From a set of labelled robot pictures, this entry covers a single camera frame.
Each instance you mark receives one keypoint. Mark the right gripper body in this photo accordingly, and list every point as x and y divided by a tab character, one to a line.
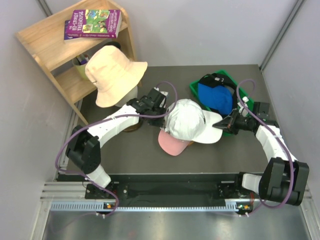
242	123

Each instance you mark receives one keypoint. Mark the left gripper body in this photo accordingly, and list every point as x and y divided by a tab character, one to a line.
155	121

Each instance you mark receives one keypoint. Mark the white cap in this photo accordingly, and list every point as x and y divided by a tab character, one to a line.
188	122

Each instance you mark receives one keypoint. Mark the pink baseball cap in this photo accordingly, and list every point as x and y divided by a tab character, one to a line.
171	145

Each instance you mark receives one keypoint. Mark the black cap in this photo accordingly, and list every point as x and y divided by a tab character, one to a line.
216	79

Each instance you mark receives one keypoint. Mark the cream bucket hat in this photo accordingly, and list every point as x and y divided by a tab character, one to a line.
113	74

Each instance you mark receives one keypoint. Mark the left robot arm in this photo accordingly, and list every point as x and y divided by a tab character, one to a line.
84	150

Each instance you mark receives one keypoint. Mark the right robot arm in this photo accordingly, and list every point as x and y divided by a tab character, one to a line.
285	178

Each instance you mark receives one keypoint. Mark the blue cap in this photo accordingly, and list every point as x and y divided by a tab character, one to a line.
218	98

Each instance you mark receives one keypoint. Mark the green plastic tray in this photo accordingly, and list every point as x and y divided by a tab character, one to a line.
244	96

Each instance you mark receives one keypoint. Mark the green pen cup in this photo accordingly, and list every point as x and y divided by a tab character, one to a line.
80	62

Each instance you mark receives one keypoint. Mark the purple treehouse book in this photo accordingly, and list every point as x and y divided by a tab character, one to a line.
94	23

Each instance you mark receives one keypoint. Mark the wooden shelf unit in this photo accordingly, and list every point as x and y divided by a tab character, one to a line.
44	41

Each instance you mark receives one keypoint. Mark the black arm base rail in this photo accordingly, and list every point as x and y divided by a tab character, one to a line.
172	190

